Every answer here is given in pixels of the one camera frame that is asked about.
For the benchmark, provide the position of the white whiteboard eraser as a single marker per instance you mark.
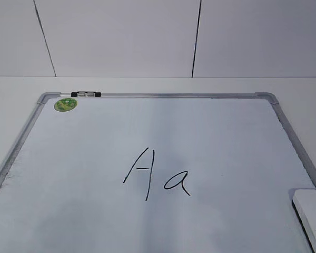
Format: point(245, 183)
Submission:
point(304, 202)

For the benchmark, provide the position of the green round magnet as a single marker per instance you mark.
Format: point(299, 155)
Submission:
point(66, 104)

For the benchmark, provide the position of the white framed whiteboard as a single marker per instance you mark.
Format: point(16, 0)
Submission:
point(155, 173)

